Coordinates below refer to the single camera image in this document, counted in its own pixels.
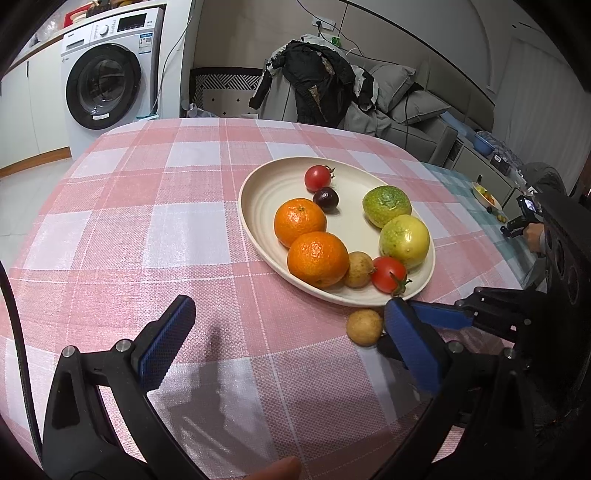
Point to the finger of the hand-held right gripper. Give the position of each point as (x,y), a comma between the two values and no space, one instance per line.
(443,316)
(388,347)

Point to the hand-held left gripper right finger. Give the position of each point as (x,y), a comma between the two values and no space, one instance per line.
(413,344)

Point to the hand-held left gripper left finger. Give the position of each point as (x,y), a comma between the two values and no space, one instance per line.
(168,337)

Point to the small brown round fruit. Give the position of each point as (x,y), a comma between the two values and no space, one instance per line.
(359,269)
(364,326)

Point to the red tomato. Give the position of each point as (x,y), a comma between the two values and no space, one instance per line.
(316,177)
(388,274)

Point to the yellow green round fruit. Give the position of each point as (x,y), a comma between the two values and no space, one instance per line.
(405,241)

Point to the large orange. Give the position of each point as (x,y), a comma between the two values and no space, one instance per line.
(318,259)

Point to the dark purple plum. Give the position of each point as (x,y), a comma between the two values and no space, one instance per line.
(326,199)

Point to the cream oval plate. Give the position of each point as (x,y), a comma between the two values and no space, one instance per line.
(272,184)

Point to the person's left hand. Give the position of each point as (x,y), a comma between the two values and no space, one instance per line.
(281,470)

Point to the teal checked tablecloth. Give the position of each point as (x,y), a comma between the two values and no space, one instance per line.
(480,235)

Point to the pink checked tablecloth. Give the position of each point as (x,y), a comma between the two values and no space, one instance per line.
(161,230)

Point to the black hand-held device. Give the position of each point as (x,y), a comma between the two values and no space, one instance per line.
(521,217)

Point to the green speckled round fruit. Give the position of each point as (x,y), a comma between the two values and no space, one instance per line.
(386,206)

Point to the small white fruit bowl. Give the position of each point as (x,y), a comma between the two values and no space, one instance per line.
(485,196)

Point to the small mandarin orange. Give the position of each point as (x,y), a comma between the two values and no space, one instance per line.
(300,221)

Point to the small black box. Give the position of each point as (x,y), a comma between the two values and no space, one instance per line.
(500,164)

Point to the blue basin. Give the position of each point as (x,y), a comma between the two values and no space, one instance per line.
(485,144)

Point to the grey sofa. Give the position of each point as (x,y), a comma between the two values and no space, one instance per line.
(429,138)

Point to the light blue cloth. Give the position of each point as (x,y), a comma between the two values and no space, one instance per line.
(457,125)

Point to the grey garment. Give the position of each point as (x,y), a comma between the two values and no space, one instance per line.
(364,122)

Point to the grey pillow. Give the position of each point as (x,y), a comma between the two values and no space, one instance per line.
(422,106)
(392,85)

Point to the black patterned rack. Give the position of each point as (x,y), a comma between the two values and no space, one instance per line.
(221,92)

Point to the white cabinet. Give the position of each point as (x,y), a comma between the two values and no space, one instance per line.
(32,110)

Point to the black jacket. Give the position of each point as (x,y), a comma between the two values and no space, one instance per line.
(314,74)

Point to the white washing machine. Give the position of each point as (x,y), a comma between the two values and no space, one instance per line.
(138,50)

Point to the green plug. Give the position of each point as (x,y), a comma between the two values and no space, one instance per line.
(336,42)

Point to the red container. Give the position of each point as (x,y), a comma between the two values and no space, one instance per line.
(74,18)

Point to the wall socket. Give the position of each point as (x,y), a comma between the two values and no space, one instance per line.
(325,23)

